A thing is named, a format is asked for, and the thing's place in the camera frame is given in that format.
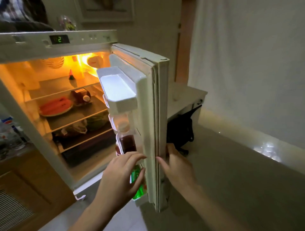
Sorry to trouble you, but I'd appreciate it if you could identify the person's right hand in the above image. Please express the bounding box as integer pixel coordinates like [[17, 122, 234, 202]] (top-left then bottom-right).
[[156, 143, 200, 194]]

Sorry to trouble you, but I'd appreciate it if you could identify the person's left hand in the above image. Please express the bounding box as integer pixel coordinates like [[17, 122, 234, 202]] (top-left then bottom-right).
[[94, 152, 148, 213]]

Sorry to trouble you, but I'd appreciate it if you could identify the white fridge door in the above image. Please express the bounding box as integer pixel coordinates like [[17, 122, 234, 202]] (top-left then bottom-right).
[[96, 43, 170, 213]]

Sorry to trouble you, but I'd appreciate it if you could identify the person's right forearm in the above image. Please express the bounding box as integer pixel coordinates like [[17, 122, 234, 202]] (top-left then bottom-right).
[[177, 184, 253, 231]]

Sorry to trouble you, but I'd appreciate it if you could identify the person's left forearm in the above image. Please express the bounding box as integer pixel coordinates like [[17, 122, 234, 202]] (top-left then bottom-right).
[[69, 199, 125, 231]]

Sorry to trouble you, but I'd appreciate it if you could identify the green drink bottle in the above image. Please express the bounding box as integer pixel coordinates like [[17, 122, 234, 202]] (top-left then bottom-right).
[[130, 165, 146, 201]]

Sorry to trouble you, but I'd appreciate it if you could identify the black backpack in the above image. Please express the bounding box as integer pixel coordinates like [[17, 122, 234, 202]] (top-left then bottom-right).
[[166, 105, 202, 156]]

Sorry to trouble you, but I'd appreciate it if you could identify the dark red drink bottle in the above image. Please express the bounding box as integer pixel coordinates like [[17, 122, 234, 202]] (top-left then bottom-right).
[[115, 116, 138, 155]]

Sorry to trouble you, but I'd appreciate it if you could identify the dark crisper drawer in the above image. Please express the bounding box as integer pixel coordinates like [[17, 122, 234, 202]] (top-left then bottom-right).
[[61, 134, 117, 167]]

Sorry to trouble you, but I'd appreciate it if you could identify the white low desk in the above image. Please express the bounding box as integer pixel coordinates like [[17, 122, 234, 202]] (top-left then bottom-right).
[[167, 82, 208, 124]]

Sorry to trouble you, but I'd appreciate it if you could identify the bag of green vegetables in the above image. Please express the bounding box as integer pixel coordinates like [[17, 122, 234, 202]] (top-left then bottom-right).
[[86, 111, 110, 131]]

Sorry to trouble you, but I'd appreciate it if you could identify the glass fridge shelf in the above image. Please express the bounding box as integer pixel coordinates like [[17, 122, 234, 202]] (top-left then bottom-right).
[[24, 78, 101, 102], [57, 127, 115, 153], [44, 102, 109, 133]]

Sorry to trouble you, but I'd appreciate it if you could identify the crumpled plastic bag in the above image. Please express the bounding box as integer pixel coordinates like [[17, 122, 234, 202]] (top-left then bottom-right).
[[61, 120, 88, 137]]

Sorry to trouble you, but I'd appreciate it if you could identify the white door shelf tray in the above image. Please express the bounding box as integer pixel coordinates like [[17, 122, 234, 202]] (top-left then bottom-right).
[[96, 66, 139, 115]]

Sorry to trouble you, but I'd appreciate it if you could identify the brown sauce jar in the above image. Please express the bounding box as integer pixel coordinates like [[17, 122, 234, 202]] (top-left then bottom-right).
[[70, 88, 93, 106]]

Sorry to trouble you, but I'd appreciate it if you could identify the plate of watermelon slices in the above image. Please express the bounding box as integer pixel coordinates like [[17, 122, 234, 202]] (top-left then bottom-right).
[[39, 96, 73, 117]]

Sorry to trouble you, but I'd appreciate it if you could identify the wooden cabinet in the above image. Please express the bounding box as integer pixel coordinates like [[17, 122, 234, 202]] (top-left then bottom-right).
[[0, 146, 77, 231]]

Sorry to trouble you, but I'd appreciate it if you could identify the clear drinking glass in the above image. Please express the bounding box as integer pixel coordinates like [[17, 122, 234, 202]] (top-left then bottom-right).
[[10, 129, 26, 151]]

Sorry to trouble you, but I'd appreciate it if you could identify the soda bottle with blue label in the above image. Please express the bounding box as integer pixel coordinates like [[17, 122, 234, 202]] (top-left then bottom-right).
[[0, 115, 15, 144]]

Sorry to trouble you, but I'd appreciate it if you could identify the striped bowl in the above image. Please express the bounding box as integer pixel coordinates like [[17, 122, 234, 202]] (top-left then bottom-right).
[[41, 56, 65, 69]]

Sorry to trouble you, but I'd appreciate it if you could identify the framed picture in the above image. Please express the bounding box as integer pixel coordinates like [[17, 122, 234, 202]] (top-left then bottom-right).
[[74, 0, 135, 24]]

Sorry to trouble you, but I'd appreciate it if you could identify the clear plastic wrapped item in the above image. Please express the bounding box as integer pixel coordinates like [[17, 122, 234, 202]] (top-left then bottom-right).
[[57, 15, 77, 31]]

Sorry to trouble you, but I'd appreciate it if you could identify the white mini fridge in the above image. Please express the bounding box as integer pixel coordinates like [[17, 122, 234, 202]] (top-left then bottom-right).
[[0, 30, 119, 202]]

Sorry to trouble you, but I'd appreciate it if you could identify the plaid cloth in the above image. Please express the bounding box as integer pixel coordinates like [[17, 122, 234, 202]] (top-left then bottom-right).
[[0, 0, 56, 33]]

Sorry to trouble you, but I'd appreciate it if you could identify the wooden door frame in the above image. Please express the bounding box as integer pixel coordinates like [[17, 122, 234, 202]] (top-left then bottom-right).
[[175, 0, 197, 84]]

